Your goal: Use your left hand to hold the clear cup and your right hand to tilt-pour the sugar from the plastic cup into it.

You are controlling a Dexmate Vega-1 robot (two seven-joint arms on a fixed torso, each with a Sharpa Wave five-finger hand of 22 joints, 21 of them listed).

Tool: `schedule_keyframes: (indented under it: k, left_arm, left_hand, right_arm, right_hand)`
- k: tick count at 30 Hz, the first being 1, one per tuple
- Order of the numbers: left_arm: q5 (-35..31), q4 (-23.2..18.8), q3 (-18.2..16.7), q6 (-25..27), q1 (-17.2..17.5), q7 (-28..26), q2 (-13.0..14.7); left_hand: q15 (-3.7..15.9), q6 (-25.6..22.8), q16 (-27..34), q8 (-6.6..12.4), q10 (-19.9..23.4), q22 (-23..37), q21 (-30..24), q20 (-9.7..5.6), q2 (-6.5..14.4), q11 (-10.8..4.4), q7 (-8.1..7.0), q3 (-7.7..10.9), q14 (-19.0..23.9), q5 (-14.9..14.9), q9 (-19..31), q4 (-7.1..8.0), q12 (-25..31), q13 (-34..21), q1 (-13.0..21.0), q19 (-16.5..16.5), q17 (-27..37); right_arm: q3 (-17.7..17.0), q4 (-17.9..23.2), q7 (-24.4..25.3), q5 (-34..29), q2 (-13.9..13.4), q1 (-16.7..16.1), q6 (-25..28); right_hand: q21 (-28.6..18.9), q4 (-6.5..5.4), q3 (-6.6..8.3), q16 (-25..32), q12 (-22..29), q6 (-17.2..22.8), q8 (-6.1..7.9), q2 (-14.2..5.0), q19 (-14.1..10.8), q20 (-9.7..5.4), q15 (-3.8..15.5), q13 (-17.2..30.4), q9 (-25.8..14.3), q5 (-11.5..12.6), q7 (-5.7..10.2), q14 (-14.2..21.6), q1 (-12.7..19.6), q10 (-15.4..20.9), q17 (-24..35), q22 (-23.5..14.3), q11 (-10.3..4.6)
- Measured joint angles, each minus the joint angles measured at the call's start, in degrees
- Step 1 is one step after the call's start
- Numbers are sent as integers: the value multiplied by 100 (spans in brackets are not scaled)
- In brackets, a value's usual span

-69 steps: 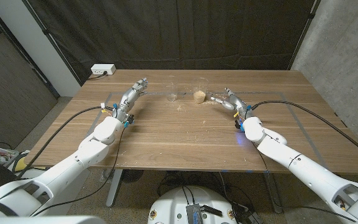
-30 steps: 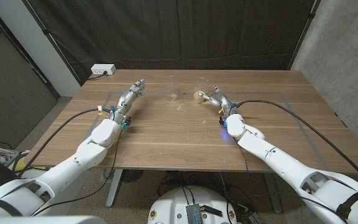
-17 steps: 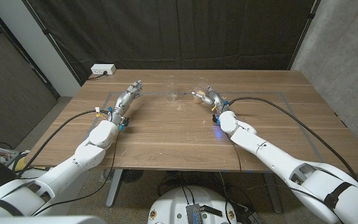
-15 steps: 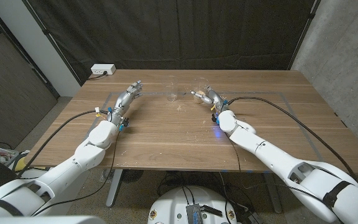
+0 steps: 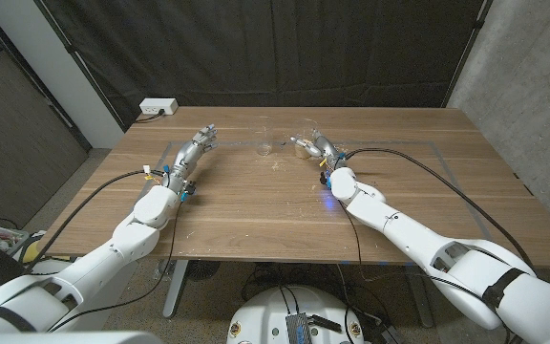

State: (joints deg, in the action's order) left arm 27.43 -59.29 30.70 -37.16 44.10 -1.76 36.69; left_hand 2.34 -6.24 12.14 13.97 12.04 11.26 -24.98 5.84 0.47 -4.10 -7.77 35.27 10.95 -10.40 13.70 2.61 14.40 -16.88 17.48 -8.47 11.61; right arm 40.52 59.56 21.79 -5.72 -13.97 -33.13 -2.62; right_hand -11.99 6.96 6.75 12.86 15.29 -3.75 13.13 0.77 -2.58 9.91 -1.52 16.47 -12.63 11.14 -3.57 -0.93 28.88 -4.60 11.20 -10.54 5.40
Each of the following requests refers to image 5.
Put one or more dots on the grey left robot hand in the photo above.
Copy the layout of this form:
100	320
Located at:
186	160

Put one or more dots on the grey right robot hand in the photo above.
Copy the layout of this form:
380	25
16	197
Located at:
325	145

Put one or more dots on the clear cup with brown sugar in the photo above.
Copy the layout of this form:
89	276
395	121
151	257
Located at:
302	149

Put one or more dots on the clear plastic cup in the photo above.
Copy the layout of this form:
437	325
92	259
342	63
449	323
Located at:
264	143

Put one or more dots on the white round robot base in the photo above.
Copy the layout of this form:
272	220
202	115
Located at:
265	315

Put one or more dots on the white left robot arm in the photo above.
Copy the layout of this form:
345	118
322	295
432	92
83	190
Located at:
89	267

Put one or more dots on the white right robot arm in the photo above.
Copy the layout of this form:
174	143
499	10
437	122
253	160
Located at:
423	239

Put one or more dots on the white power strip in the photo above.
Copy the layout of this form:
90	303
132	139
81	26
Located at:
158	106

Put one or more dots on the black fabric backdrop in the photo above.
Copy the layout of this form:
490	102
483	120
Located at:
265	52

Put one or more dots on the black backdrop stand pole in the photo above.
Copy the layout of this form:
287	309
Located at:
466	52
89	71

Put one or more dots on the grey table leg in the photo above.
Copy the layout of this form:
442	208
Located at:
175	291
420	301

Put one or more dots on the dark brown door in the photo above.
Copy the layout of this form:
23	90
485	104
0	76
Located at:
12	143

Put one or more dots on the black flat module on base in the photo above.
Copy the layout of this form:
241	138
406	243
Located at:
326	324

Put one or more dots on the yellow floor object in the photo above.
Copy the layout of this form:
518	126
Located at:
34	253

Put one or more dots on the grey ribbed electronics box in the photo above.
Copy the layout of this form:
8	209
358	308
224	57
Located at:
299	329

